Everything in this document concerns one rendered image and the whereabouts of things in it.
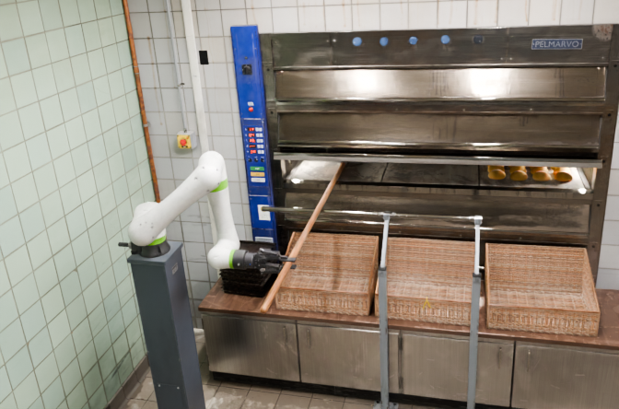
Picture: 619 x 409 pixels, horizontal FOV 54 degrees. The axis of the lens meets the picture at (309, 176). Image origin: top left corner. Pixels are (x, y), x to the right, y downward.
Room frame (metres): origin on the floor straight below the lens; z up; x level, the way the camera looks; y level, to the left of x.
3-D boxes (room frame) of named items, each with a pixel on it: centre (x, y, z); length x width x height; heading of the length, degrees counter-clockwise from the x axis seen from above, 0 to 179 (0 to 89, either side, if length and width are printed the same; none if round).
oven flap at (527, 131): (3.31, -0.70, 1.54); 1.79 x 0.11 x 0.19; 75
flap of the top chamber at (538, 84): (3.31, -0.70, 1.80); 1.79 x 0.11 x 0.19; 75
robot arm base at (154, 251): (2.70, 0.84, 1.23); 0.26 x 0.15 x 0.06; 75
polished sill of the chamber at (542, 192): (3.33, -0.71, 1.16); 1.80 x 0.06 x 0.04; 75
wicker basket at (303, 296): (3.20, -0.08, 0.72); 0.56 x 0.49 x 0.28; 76
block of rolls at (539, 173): (3.58, -1.38, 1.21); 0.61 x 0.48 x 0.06; 165
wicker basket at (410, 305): (3.05, -0.65, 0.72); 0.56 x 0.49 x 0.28; 74
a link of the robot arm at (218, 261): (2.58, 0.44, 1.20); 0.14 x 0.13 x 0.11; 74
